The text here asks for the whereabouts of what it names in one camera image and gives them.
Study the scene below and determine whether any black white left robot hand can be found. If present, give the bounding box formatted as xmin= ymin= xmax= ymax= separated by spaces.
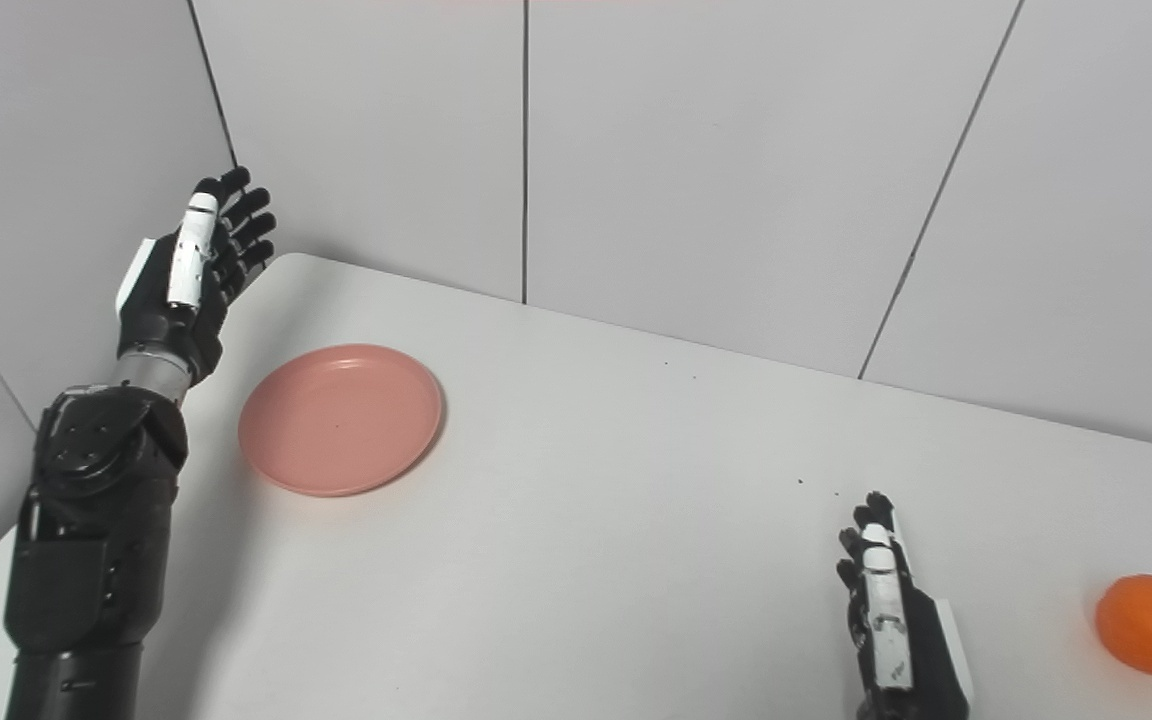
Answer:
xmin=116 ymin=166 xmax=277 ymax=386

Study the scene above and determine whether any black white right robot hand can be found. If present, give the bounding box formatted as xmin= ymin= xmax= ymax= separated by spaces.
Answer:
xmin=836 ymin=491 xmax=974 ymax=720

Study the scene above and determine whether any pink round plate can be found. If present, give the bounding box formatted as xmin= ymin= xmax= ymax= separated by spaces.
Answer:
xmin=238 ymin=344 xmax=445 ymax=498

